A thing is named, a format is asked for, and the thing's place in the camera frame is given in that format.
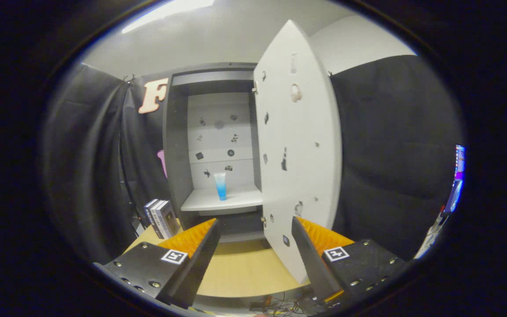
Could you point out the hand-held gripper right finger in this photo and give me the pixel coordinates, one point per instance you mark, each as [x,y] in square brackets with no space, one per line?
[313,259]

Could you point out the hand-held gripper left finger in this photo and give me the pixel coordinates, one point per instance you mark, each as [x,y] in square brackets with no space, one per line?
[200,259]

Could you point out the clear tube with blue gel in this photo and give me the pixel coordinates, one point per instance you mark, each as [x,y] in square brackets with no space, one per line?
[221,189]

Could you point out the white cabinet door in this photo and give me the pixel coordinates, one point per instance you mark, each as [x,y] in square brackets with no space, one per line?
[302,176]

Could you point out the grey blue picture book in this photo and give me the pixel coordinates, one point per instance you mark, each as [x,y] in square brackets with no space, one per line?
[169,218]

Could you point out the white spine book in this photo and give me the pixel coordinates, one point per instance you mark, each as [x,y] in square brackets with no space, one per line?
[156,218]

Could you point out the dark grey cabinet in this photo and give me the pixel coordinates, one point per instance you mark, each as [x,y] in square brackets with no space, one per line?
[174,154]

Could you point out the black backdrop cloth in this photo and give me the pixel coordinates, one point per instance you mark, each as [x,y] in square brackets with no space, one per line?
[390,154]

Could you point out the lit computer monitor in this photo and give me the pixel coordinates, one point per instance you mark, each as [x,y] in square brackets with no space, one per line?
[458,167]

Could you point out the ceiling light panel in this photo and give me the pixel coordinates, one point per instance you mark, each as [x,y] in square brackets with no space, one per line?
[161,15]

